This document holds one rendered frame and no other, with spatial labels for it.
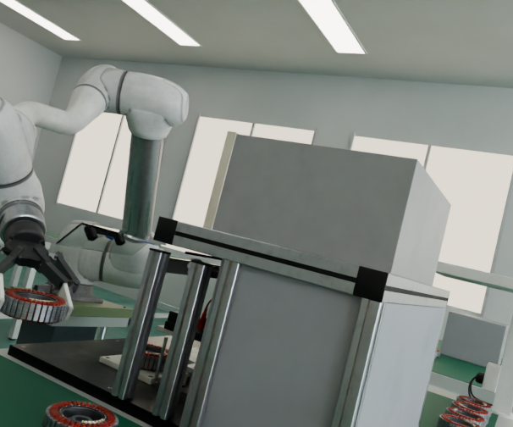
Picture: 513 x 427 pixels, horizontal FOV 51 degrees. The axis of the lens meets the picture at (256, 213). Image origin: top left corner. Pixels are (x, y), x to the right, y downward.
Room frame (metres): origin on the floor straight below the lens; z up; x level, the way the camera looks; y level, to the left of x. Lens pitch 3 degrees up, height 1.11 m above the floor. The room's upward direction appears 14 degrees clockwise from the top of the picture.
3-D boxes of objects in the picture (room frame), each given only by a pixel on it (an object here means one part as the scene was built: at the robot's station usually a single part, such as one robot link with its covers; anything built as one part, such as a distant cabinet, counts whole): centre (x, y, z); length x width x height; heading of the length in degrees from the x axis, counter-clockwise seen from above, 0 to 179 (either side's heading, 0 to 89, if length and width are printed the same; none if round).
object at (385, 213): (1.18, -0.18, 1.22); 0.44 x 0.39 x 0.20; 151
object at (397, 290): (1.19, -0.18, 1.09); 0.68 x 0.44 x 0.05; 151
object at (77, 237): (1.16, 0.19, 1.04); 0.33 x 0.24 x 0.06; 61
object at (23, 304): (0.95, 0.34, 0.91); 0.11 x 0.11 x 0.04
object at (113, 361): (1.24, 0.16, 0.78); 0.15 x 0.15 x 0.01; 61
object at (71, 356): (1.34, 0.09, 0.76); 0.64 x 0.47 x 0.02; 151
